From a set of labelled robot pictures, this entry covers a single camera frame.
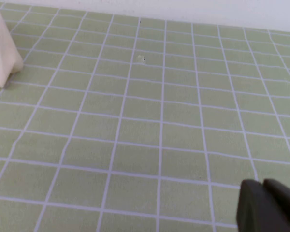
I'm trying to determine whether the cream fabric pencil case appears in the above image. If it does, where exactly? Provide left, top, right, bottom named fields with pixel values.
left=0, top=3, right=24, bottom=89

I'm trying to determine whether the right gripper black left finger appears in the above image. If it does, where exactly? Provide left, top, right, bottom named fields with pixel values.
left=235, top=179, right=289, bottom=232

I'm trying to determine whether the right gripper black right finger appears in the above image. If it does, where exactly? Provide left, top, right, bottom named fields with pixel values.
left=263, top=178, right=290, bottom=232

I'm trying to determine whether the green grid cutting mat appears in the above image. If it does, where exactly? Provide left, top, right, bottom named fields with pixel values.
left=0, top=1, right=290, bottom=232

